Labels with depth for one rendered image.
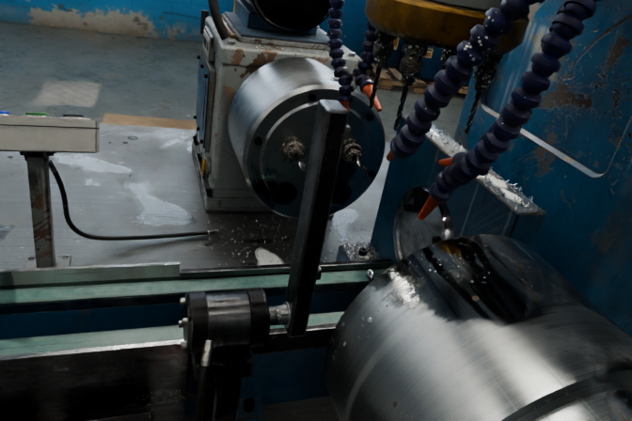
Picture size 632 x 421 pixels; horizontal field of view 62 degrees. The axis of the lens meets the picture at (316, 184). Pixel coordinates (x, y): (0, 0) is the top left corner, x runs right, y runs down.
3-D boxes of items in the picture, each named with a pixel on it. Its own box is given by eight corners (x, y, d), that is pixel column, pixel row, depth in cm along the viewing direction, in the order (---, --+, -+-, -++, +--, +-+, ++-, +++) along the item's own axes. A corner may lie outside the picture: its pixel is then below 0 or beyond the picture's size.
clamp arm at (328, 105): (303, 317, 59) (345, 100, 48) (310, 336, 56) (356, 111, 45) (273, 319, 58) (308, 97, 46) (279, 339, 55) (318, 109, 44)
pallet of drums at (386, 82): (458, 80, 624) (476, 16, 591) (486, 101, 554) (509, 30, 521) (360, 68, 601) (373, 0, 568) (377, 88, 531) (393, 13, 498)
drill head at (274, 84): (318, 148, 125) (337, 42, 114) (378, 231, 95) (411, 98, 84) (212, 145, 117) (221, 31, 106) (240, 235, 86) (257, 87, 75)
